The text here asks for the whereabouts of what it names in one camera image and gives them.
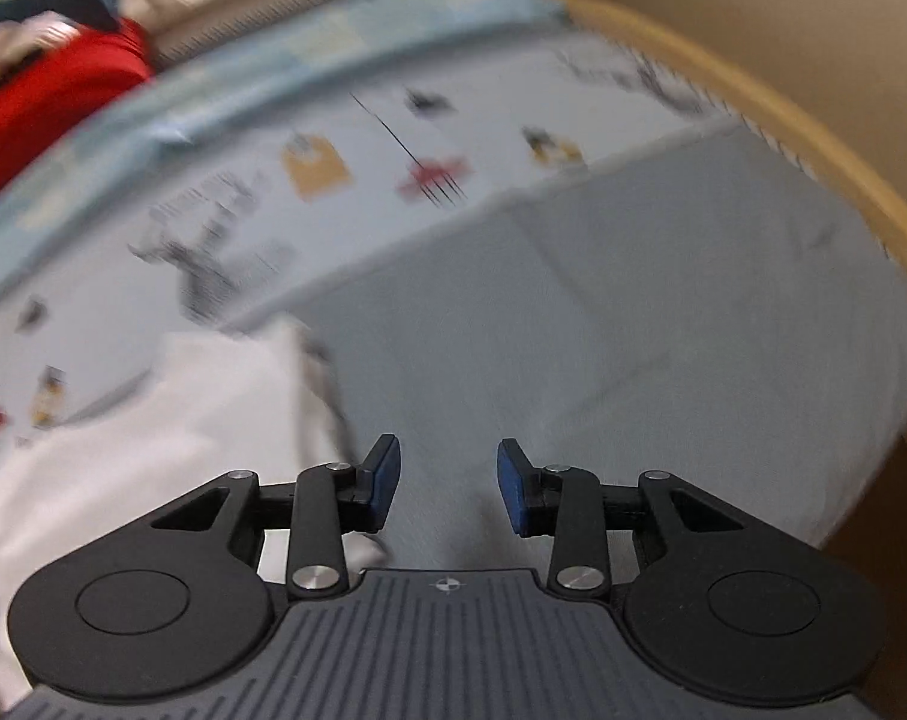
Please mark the white small garment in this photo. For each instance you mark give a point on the white small garment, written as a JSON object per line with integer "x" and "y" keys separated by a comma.
{"x": 212, "y": 403}

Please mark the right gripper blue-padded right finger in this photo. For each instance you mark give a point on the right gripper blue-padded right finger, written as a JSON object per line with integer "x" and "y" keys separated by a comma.
{"x": 566, "y": 504}

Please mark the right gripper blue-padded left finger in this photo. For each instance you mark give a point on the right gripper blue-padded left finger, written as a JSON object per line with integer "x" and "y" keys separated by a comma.
{"x": 329, "y": 502}

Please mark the deer print bed sheet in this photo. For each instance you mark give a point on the deer print bed sheet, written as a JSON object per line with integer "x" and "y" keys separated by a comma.
{"x": 545, "y": 238}

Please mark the light blue patterned blanket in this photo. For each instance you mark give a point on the light blue patterned blanket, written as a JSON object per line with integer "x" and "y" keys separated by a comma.
{"x": 188, "y": 107}

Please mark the red quilt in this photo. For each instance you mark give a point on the red quilt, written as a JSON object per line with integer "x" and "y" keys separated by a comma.
{"x": 53, "y": 94}

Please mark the wooden bed frame edge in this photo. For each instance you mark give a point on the wooden bed frame edge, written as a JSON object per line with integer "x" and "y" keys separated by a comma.
{"x": 780, "y": 120}

